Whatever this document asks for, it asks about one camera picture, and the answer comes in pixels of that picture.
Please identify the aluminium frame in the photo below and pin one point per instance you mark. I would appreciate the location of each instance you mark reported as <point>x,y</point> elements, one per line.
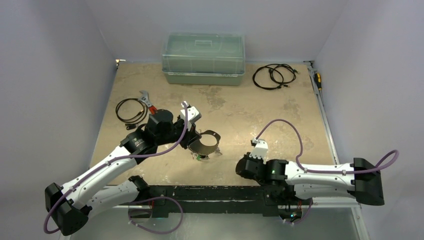
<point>329,218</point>

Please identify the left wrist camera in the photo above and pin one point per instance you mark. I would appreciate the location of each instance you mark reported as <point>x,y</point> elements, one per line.
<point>191,113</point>

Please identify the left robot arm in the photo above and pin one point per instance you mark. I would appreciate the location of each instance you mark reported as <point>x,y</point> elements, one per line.
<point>70,205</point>

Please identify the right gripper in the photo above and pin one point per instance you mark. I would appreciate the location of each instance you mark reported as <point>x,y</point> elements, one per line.
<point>244,166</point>

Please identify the yellow black screwdriver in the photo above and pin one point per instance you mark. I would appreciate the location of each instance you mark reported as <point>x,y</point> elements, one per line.
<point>318,81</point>

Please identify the red handled adjustable wrench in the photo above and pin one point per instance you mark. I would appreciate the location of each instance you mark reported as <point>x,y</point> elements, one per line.
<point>144,98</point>

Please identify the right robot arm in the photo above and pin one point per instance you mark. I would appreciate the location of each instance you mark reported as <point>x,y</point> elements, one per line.
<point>285,181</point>

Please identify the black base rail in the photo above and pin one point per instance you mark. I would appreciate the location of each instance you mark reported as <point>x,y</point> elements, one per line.
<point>263,200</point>

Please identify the clear lidded green box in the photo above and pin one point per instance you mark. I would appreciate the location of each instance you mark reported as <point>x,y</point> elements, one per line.
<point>204,58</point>

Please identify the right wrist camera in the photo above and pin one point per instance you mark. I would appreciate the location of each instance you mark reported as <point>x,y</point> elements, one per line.
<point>260,148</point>

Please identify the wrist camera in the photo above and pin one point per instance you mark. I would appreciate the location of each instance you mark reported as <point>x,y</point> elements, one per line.
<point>260,148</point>
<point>191,113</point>

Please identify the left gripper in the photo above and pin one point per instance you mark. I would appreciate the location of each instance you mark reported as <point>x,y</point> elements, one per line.
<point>189,136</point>

